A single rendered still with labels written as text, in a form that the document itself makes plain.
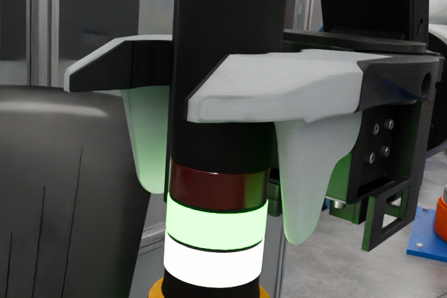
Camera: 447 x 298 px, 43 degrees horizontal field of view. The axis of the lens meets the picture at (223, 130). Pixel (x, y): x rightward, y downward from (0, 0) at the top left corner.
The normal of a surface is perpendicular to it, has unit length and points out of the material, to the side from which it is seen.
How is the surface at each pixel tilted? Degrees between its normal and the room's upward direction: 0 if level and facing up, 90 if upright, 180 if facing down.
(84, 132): 42
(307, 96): 90
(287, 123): 104
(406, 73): 90
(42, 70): 90
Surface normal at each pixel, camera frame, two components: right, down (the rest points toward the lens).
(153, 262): 0.79, 0.19
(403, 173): -0.61, 0.12
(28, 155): 0.16, -0.53
